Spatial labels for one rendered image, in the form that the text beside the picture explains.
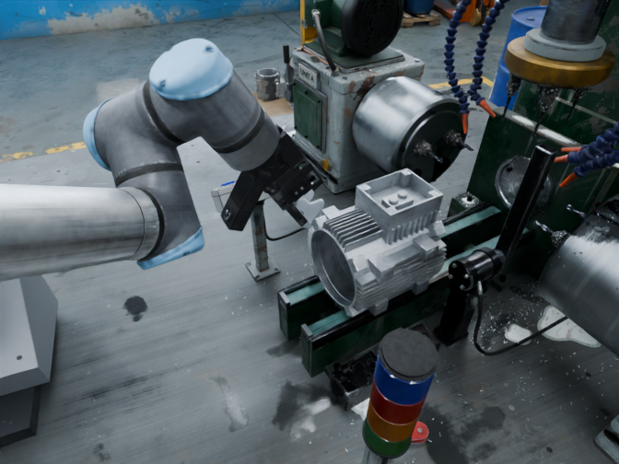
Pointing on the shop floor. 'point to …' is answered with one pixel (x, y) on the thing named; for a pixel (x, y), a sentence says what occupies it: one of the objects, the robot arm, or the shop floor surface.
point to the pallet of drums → (419, 13)
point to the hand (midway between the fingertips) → (304, 225)
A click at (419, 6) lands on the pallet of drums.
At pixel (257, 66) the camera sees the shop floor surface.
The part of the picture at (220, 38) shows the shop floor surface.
